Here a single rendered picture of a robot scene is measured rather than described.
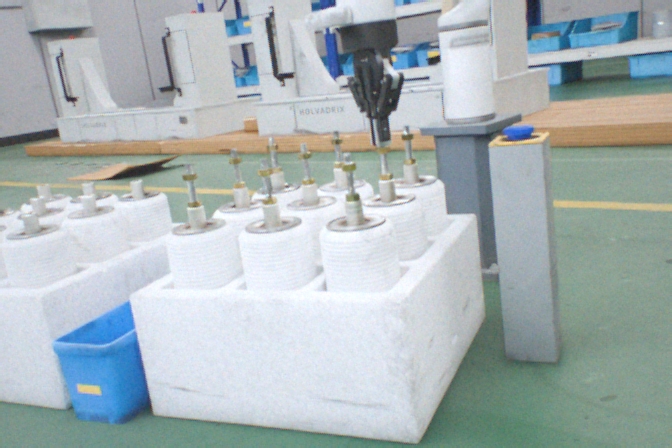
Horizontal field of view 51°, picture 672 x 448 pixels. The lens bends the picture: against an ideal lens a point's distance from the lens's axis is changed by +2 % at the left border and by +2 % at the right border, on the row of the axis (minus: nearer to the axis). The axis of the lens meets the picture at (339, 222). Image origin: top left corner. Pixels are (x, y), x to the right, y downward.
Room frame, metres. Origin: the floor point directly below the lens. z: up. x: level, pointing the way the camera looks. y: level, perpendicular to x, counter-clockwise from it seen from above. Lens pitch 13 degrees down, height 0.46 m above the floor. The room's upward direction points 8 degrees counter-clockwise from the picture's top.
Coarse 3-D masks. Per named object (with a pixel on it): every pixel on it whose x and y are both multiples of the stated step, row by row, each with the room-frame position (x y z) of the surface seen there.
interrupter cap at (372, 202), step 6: (396, 192) 0.97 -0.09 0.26; (402, 192) 0.97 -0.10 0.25; (408, 192) 0.96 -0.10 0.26; (372, 198) 0.96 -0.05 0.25; (378, 198) 0.96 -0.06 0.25; (402, 198) 0.94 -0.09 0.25; (408, 198) 0.93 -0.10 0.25; (414, 198) 0.93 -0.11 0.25; (366, 204) 0.92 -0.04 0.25; (372, 204) 0.92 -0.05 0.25; (378, 204) 0.92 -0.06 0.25; (384, 204) 0.91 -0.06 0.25; (390, 204) 0.91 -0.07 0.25; (396, 204) 0.91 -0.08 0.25; (402, 204) 0.91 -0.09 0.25
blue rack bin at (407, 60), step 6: (426, 42) 6.57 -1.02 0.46; (390, 48) 6.77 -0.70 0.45; (414, 48) 6.42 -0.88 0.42; (420, 48) 6.50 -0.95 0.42; (396, 54) 6.40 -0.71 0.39; (402, 54) 6.36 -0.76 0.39; (408, 54) 6.35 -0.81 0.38; (414, 54) 6.42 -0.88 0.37; (396, 60) 6.42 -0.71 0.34; (402, 60) 6.38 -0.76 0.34; (408, 60) 6.35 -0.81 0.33; (414, 60) 6.42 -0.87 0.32; (396, 66) 6.43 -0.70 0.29; (402, 66) 6.38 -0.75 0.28; (408, 66) 6.35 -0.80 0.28; (414, 66) 6.43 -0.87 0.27
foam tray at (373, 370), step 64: (448, 256) 0.92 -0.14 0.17; (192, 320) 0.86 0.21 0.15; (256, 320) 0.82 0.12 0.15; (320, 320) 0.78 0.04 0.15; (384, 320) 0.74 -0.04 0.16; (448, 320) 0.89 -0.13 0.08; (192, 384) 0.86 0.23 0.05; (256, 384) 0.82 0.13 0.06; (320, 384) 0.78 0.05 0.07; (384, 384) 0.75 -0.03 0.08; (448, 384) 0.86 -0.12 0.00
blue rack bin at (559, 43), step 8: (544, 24) 6.02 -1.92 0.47; (552, 24) 5.98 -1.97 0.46; (560, 24) 5.93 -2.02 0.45; (568, 24) 5.58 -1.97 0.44; (528, 32) 5.88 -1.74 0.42; (536, 32) 5.98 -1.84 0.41; (560, 32) 5.93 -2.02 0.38; (568, 32) 5.59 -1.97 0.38; (528, 40) 5.86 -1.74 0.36; (536, 40) 5.56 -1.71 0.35; (544, 40) 5.52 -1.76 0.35; (552, 40) 5.49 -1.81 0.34; (560, 40) 5.48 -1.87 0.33; (568, 40) 5.60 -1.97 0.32; (528, 48) 5.62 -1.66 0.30; (536, 48) 5.58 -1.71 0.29; (544, 48) 5.54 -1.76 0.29; (552, 48) 5.50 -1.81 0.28; (560, 48) 5.49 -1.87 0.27
